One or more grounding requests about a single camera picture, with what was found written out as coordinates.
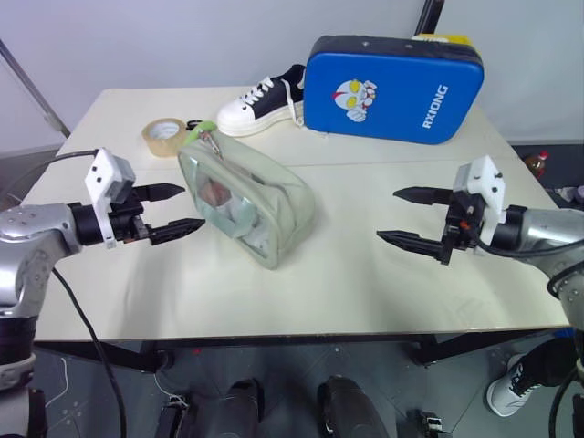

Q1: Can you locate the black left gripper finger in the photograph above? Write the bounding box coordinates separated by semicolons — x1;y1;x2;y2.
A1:
146;218;207;247
134;182;186;204

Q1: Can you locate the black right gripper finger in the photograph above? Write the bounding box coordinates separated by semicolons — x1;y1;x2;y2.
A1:
376;230;446;262
392;186;454;207

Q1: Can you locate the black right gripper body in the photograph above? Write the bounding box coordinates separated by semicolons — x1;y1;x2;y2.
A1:
439;190;487;266

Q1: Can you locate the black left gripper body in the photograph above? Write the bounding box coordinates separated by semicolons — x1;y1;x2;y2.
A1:
108;185;153;244

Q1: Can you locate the transparent green zipper pouch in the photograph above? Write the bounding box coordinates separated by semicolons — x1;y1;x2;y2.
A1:
176;120;318;271

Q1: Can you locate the roll of clear packing tape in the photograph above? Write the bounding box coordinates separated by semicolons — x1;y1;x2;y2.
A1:
141;117;187;159

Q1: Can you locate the brown drink bottle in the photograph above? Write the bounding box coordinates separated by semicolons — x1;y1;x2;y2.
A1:
523;150;550;180

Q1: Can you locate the blue cartoon kick pad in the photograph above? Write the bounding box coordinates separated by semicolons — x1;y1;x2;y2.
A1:
302;34;486;146

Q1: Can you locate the white and black sneaker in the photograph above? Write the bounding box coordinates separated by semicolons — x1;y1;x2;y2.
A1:
215;63;308;138

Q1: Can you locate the yellow object behind pad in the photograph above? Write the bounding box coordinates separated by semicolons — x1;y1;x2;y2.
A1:
412;32;473;47

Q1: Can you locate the black tripod leg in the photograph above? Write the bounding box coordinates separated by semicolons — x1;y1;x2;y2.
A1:
0;37;72;140

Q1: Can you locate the dark rounded robot foot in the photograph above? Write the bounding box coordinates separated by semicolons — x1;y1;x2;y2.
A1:
317;374;391;438

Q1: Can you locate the white sneaker on floor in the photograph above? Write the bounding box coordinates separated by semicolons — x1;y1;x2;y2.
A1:
485;354;544;417

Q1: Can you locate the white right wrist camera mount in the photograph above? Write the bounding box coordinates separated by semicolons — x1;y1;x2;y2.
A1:
454;154;507;256

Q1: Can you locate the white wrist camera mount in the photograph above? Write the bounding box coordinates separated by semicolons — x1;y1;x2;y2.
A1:
454;154;507;256
84;147;137;249

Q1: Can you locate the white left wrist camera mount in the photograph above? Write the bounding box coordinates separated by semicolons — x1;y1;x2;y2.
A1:
84;147;137;249

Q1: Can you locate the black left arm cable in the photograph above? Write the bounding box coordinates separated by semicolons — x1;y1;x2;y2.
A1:
50;148;128;438

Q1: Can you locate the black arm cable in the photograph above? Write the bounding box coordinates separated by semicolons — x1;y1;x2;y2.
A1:
50;148;128;438
474;236;584;438

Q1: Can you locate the black metal table frame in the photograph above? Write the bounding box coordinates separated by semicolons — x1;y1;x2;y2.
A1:
34;331;571;373

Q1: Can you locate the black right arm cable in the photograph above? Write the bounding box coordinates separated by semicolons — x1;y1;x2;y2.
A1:
474;236;584;438

